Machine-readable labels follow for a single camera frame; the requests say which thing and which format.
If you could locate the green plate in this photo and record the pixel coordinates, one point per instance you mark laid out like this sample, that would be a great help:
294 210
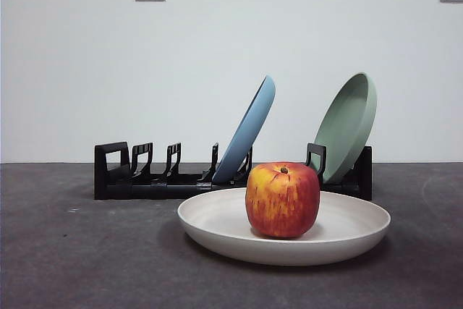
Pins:
343 124

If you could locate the cream yellow plate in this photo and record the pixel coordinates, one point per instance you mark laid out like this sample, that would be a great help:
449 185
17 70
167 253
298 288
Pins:
217 222

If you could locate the black plate rack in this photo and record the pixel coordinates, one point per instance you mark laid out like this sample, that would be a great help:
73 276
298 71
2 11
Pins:
144 190

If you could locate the red yellow apple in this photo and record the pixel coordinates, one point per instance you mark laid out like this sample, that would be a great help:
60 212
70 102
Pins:
283 200

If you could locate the blue plate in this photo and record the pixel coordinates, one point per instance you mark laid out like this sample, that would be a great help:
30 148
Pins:
249 124

